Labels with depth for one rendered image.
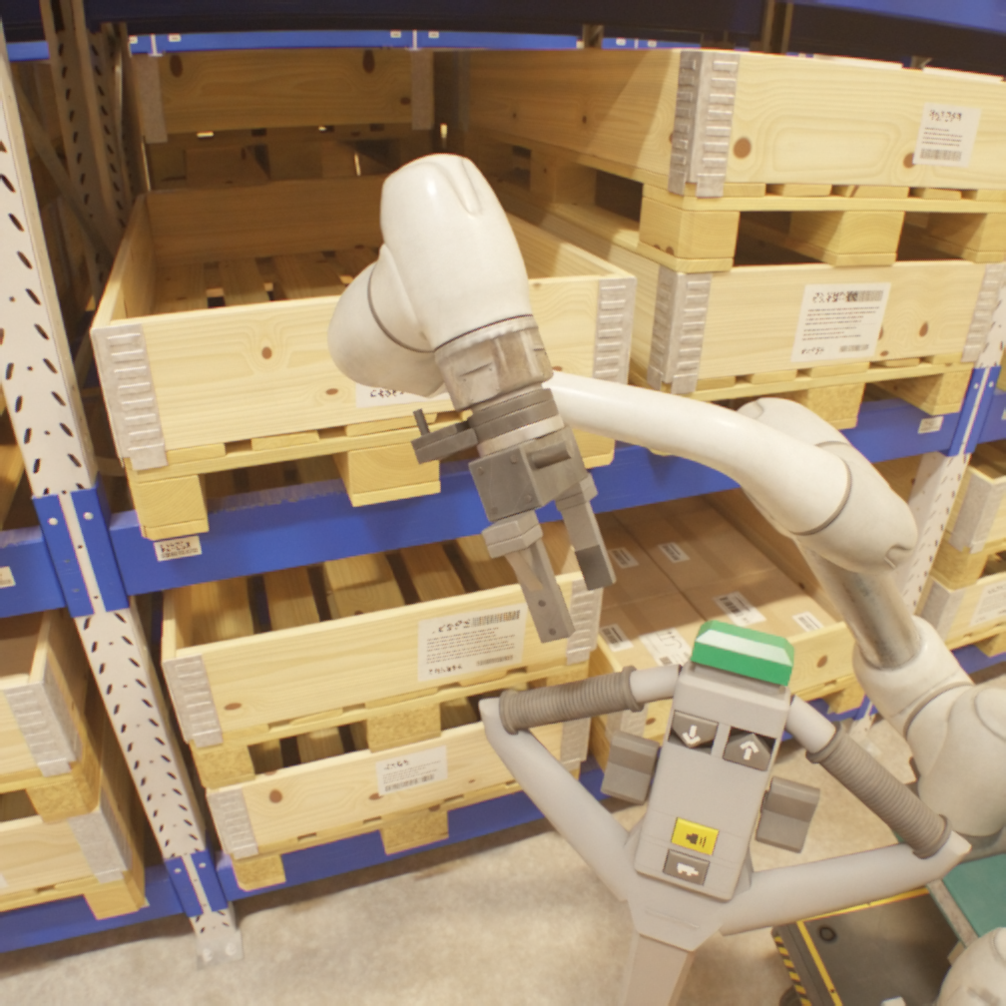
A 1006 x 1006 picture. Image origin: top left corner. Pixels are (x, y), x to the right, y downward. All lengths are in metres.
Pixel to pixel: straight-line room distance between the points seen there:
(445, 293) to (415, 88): 1.81
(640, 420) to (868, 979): 1.33
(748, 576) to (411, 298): 1.88
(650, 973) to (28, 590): 1.06
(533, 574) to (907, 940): 1.46
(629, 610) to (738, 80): 1.40
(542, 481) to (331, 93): 1.87
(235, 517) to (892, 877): 1.04
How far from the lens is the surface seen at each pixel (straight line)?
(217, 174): 3.54
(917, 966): 1.89
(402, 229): 0.65
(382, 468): 1.25
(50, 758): 1.56
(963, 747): 1.39
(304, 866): 1.98
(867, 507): 0.91
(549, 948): 2.08
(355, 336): 0.75
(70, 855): 1.77
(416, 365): 0.75
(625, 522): 2.56
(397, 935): 2.10
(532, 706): 0.72
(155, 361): 1.14
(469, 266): 0.63
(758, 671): 0.65
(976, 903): 1.50
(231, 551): 1.35
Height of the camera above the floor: 1.83
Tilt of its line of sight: 31 degrees down
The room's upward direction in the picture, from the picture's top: 1 degrees clockwise
